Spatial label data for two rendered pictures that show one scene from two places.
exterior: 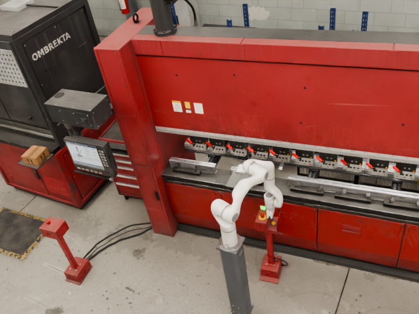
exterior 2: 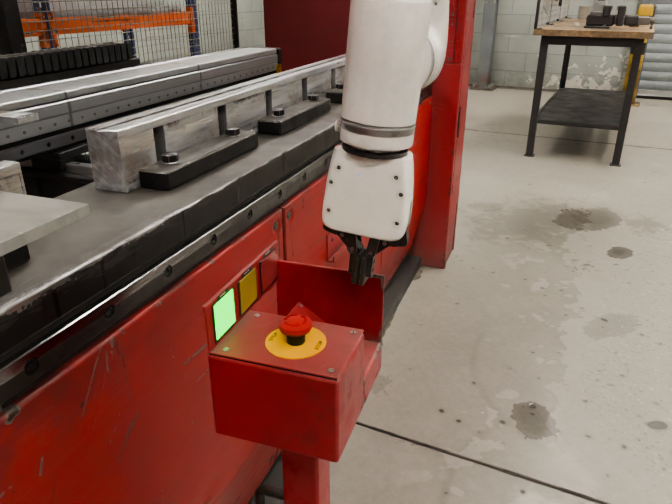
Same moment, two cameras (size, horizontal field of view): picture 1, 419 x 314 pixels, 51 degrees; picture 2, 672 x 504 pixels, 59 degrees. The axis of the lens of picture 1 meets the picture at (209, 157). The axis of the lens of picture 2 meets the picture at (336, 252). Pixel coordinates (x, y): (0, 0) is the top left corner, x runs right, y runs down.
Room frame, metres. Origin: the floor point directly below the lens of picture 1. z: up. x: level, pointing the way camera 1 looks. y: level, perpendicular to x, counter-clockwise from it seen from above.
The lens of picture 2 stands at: (2.69, 0.22, 1.16)
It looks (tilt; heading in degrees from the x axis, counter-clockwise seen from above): 24 degrees down; 263
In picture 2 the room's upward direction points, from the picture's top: straight up
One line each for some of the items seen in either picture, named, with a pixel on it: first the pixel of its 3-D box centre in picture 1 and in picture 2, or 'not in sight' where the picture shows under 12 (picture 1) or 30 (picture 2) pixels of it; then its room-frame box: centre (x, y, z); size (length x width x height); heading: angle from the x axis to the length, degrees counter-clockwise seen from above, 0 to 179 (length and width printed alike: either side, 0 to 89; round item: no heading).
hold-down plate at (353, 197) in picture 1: (353, 197); (297, 114); (2.60, -1.17, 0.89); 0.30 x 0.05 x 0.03; 62
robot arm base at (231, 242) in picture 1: (229, 234); not in sight; (2.26, -0.04, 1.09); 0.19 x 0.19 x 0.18
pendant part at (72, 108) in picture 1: (90, 139); not in sight; (3.27, 1.03, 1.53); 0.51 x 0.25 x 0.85; 59
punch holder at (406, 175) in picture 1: (405, 167); not in sight; (2.48, -1.53, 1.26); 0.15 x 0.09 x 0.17; 62
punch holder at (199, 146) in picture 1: (199, 141); not in sight; (3.32, 0.07, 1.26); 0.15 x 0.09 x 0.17; 62
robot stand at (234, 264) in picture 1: (236, 279); not in sight; (2.26, -0.04, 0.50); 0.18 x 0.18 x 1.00; 57
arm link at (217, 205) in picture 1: (222, 214); not in sight; (2.28, -0.03, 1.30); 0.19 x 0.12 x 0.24; 37
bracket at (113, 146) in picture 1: (109, 153); not in sight; (3.48, 0.97, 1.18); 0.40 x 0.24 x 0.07; 62
